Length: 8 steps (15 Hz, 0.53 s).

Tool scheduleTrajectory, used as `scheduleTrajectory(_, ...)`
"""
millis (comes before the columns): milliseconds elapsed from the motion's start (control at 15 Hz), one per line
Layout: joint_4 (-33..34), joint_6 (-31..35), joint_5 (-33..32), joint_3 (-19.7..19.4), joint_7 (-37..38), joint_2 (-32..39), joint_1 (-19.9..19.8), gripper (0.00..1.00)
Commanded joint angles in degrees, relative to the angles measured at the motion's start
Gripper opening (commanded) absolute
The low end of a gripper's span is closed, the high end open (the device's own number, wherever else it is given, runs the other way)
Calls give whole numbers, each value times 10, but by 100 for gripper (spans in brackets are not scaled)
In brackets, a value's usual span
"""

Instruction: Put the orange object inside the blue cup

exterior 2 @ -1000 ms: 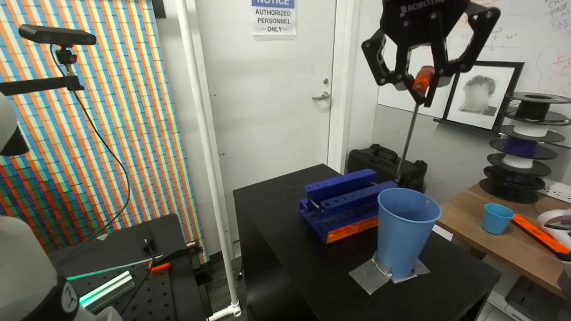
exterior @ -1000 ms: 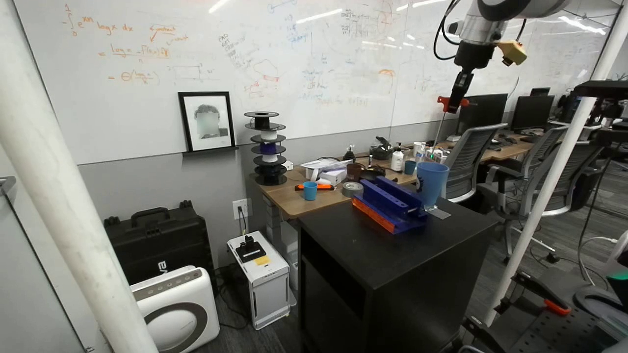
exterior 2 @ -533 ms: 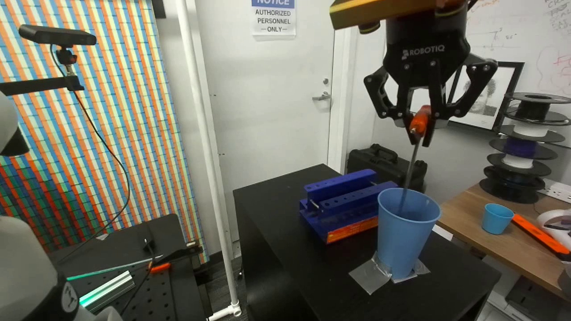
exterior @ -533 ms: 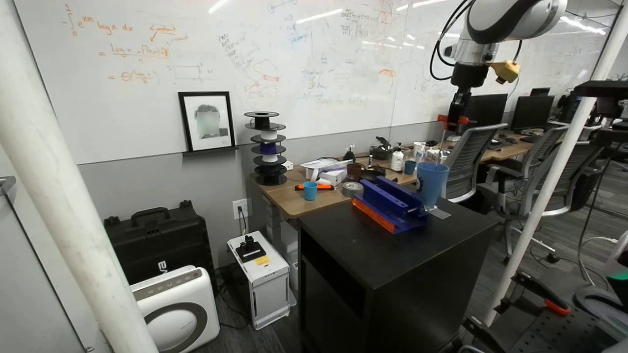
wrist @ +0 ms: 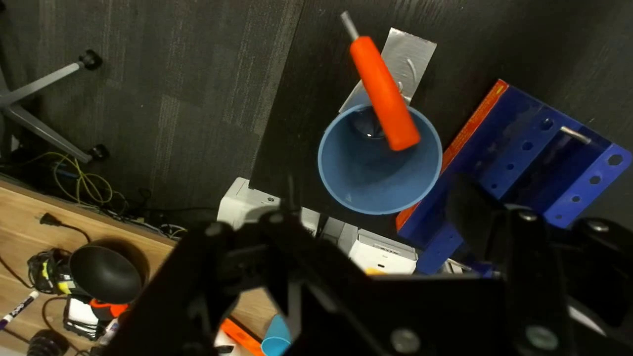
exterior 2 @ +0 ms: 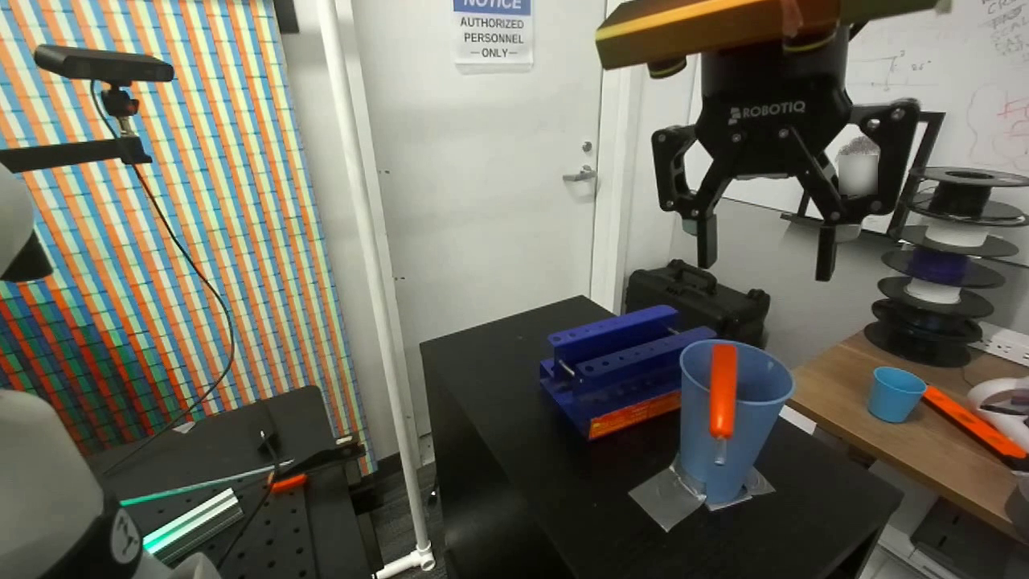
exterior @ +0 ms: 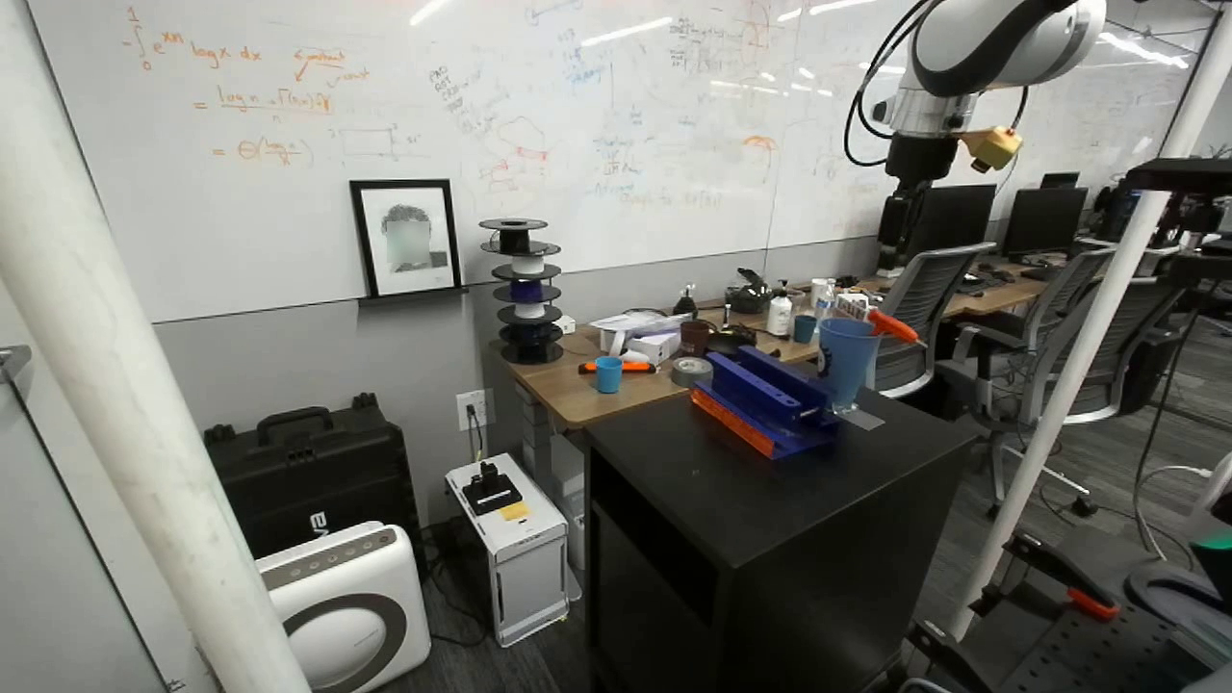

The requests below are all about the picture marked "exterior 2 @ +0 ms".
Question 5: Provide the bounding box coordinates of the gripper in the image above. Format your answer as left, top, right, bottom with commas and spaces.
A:
650, 26, 923, 283

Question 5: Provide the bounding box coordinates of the small blue cup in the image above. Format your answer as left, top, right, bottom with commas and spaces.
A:
866, 366, 928, 425

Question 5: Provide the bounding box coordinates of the large blue cup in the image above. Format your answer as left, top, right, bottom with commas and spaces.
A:
678, 339, 796, 506

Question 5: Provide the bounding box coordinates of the white rounded object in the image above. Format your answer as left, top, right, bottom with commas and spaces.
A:
965, 376, 1029, 429

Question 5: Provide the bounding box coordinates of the black hard case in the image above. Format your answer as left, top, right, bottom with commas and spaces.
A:
625, 258, 771, 349

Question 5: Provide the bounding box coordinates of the stack of filament spools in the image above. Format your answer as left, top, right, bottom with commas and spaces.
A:
863, 166, 1029, 369

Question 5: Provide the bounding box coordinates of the blue drilled block holder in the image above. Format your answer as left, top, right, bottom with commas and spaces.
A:
538, 305, 718, 441

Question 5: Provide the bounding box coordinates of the wooden table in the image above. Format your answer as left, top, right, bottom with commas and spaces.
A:
786, 329, 1029, 544

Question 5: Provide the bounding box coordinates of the white power strip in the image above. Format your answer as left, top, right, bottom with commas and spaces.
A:
968, 321, 1029, 368

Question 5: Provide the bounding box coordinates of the grey tape patch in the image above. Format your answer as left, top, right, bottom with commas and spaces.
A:
628, 457, 777, 532

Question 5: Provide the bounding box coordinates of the long orange tool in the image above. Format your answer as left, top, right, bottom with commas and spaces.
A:
920, 385, 1029, 473

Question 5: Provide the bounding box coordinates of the white door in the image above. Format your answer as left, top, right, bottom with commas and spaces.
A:
351, 0, 609, 439

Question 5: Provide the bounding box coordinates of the black box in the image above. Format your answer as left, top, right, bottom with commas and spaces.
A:
907, 497, 1011, 579

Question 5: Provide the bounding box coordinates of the notice sign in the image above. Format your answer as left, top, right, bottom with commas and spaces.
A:
453, 0, 535, 74

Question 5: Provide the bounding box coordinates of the white plastic pipe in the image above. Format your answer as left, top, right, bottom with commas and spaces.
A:
316, 0, 437, 579

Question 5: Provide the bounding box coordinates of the multicoloured striped panel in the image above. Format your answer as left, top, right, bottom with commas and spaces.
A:
0, 0, 377, 477

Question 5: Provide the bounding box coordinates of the aluminium bar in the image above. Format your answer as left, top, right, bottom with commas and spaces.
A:
119, 461, 295, 565

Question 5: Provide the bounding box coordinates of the orange handled object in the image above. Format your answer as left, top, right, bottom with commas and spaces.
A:
707, 343, 740, 466

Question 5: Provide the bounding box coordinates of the black cable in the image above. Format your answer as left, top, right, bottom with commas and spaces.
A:
90, 79, 236, 477

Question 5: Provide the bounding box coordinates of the camera on mount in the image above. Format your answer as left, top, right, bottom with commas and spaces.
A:
0, 44, 175, 175

